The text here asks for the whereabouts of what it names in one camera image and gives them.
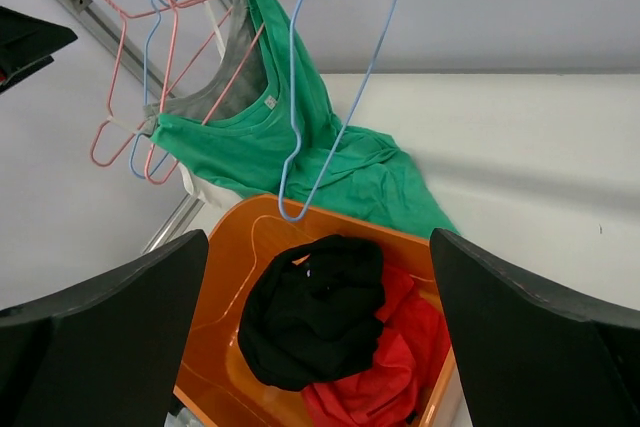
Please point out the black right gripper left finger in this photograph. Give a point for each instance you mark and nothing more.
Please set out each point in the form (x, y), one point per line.
(106, 351)

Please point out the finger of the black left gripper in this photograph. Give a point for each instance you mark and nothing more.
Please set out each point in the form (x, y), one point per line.
(28, 45)

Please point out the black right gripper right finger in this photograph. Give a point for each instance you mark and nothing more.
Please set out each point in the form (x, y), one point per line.
(530, 351)

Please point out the red tank top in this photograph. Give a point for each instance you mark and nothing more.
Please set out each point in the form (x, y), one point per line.
(411, 351)

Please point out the white tank top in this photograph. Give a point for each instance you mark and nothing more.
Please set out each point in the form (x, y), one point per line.
(198, 147)

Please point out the black tank top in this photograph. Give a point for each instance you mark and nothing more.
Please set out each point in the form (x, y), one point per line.
(311, 315)

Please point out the grey tank top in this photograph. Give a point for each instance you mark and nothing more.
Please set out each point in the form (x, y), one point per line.
(239, 81)

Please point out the green tank top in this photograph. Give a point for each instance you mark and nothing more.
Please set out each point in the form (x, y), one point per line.
(351, 170)

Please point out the orange plastic basket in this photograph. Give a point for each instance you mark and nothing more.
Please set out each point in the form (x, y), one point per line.
(214, 382)

